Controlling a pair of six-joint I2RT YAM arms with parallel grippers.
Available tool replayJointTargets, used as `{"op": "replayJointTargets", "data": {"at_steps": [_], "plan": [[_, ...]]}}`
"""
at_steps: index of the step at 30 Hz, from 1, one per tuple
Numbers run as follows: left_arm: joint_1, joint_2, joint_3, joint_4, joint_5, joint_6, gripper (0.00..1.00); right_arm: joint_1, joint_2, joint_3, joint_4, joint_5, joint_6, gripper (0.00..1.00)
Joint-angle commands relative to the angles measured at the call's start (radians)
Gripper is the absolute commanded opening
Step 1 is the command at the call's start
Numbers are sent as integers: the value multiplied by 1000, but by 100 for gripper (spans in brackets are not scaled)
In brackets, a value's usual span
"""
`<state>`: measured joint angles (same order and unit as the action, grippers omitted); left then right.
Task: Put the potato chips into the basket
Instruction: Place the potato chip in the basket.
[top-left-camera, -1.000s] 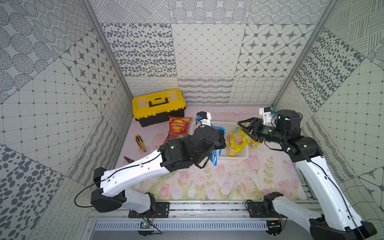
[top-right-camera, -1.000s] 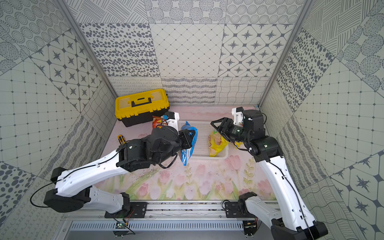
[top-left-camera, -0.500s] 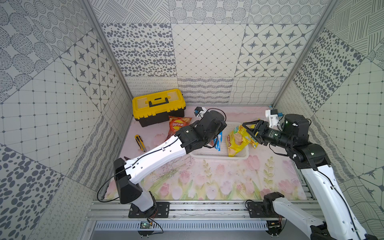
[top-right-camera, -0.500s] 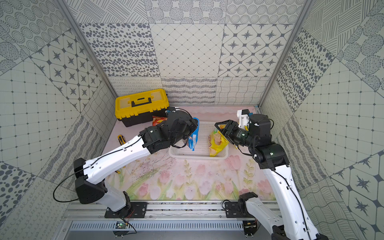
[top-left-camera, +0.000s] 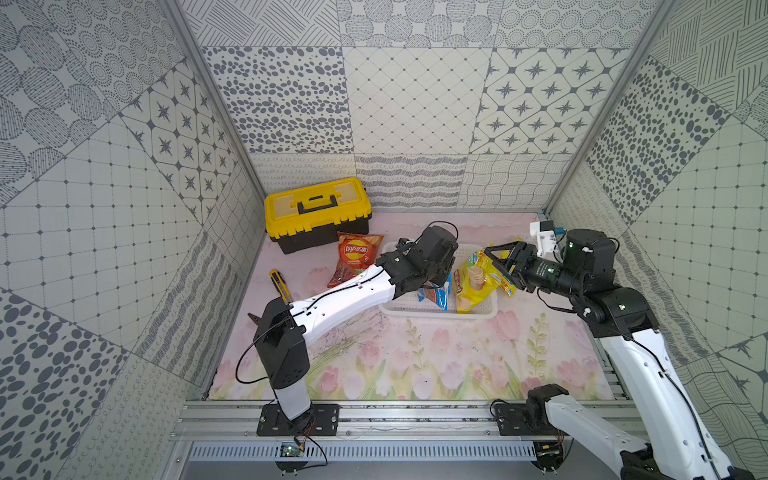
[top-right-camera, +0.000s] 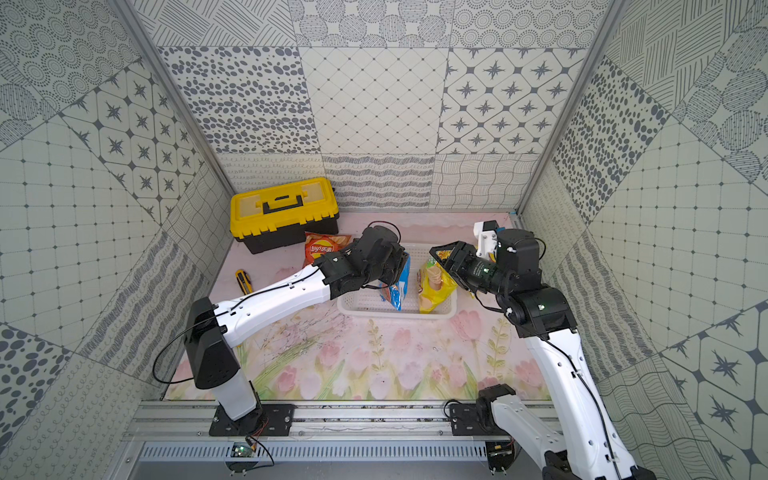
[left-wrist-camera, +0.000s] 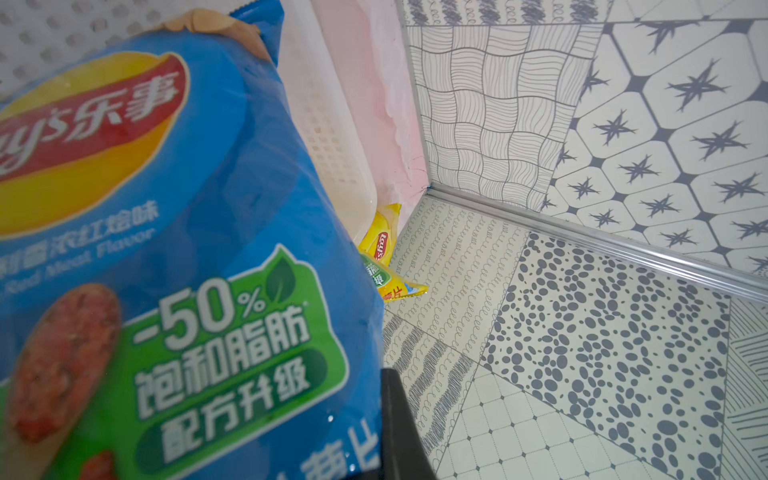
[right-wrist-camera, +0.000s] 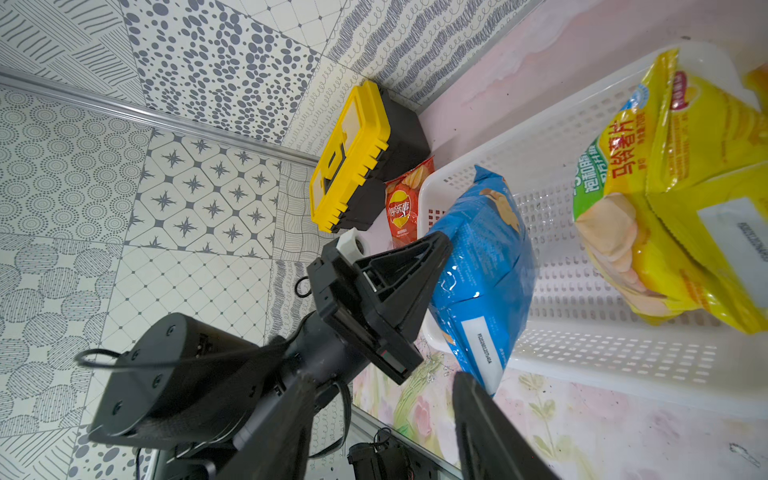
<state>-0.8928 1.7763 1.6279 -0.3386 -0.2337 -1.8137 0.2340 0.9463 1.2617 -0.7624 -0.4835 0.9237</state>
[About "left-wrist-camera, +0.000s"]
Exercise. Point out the yellow Lay's bag right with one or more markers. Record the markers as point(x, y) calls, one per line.
point(377, 249)

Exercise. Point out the white plastic mesh basket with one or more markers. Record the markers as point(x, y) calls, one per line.
point(38, 37)

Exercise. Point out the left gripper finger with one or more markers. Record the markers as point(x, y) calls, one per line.
point(403, 455)

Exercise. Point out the floral pink table mat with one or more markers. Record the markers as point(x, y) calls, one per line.
point(366, 42)

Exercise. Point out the blue Lay's chip bag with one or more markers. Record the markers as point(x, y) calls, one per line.
point(178, 296)

